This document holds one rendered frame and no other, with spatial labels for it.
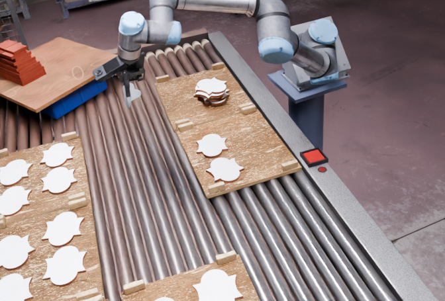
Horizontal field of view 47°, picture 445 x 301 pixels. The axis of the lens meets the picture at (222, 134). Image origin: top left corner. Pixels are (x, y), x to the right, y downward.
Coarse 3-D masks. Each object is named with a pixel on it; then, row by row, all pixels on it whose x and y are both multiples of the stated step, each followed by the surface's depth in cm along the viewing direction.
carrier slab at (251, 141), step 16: (256, 112) 206; (208, 128) 200; (224, 128) 199; (240, 128) 198; (256, 128) 197; (192, 144) 193; (240, 144) 190; (256, 144) 189; (272, 144) 188; (192, 160) 185; (208, 160) 184; (240, 160) 182; (256, 160) 181; (272, 160) 180; (288, 160) 179; (208, 176) 177; (240, 176) 175; (256, 176) 174; (272, 176) 174; (208, 192) 170; (224, 192) 170
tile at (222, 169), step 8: (216, 160) 182; (224, 160) 181; (232, 160) 181; (216, 168) 178; (224, 168) 178; (232, 168) 177; (240, 168) 177; (216, 176) 175; (224, 176) 174; (232, 176) 174
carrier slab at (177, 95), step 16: (176, 80) 234; (192, 80) 232; (224, 80) 230; (160, 96) 224; (176, 96) 222; (192, 96) 221; (240, 96) 217; (176, 112) 212; (192, 112) 210; (208, 112) 209; (224, 112) 208; (240, 112) 207; (176, 128) 202
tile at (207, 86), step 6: (198, 84) 213; (204, 84) 212; (210, 84) 212; (216, 84) 211; (222, 84) 211; (198, 90) 210; (204, 90) 208; (210, 90) 208; (216, 90) 208; (222, 90) 207
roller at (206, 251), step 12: (144, 84) 238; (144, 96) 228; (156, 120) 211; (156, 132) 205; (168, 144) 197; (168, 156) 191; (168, 168) 188; (180, 180) 179; (180, 192) 174; (192, 204) 169; (192, 216) 164; (192, 228) 161; (204, 228) 160; (204, 240) 155; (204, 252) 152
